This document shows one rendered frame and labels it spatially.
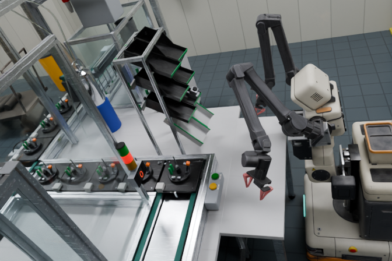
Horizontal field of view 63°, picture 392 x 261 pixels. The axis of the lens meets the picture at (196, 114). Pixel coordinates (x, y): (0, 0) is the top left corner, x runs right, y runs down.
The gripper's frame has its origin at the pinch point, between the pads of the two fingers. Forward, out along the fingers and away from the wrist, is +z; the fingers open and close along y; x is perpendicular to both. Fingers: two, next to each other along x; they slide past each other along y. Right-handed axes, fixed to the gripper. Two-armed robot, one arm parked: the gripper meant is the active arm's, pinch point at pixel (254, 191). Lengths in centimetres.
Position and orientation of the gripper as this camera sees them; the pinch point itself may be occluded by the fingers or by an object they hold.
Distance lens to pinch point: 155.3
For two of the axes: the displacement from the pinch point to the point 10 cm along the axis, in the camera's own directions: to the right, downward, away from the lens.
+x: 8.2, -1.0, 5.6
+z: -1.8, 8.9, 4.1
